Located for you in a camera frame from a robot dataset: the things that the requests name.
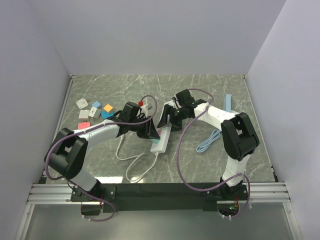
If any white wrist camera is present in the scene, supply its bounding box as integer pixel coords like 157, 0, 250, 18
170, 96, 180, 109
138, 101, 153, 117

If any teal plug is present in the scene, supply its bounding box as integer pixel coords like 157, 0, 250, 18
152, 139, 160, 144

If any white square plug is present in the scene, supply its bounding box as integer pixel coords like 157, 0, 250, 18
76, 98, 89, 109

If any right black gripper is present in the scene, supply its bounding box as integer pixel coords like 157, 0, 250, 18
157, 104, 187, 133

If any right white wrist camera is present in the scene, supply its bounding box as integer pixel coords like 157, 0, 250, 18
170, 96, 180, 109

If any pink square plug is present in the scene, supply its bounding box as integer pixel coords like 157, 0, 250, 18
77, 122, 91, 130

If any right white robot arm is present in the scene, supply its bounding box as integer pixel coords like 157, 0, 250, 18
157, 89, 260, 200

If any white power cable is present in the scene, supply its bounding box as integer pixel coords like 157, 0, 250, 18
115, 134, 161, 183

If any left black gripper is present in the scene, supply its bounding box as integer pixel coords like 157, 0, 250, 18
129, 115, 160, 140

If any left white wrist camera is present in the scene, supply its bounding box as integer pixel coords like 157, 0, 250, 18
138, 101, 153, 117

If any purple cable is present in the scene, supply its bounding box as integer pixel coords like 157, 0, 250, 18
44, 94, 158, 223
176, 88, 252, 220

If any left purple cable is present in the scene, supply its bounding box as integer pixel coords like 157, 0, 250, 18
44, 94, 158, 223

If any aluminium frame rail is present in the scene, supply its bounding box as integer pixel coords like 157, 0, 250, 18
26, 182, 76, 206

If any white triangular socket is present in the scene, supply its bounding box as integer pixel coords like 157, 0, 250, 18
231, 110, 246, 119

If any white power strip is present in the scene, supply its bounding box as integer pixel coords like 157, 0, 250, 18
150, 124, 172, 154

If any white adapter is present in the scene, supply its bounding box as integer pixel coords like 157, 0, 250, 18
88, 106, 101, 119
78, 109, 90, 120

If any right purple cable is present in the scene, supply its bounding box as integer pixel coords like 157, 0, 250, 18
176, 88, 252, 220

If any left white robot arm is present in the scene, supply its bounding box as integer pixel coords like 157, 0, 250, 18
44, 101, 160, 201

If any dark blue plug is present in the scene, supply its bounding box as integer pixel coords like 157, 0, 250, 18
101, 111, 114, 120

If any blue power strip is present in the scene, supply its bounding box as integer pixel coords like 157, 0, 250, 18
223, 94, 232, 113

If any blue power cable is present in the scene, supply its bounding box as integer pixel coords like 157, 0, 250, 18
196, 129, 221, 153

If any yellow plug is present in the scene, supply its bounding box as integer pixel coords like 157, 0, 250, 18
103, 104, 114, 113

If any black base bar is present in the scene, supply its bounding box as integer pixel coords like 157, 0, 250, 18
69, 182, 251, 216

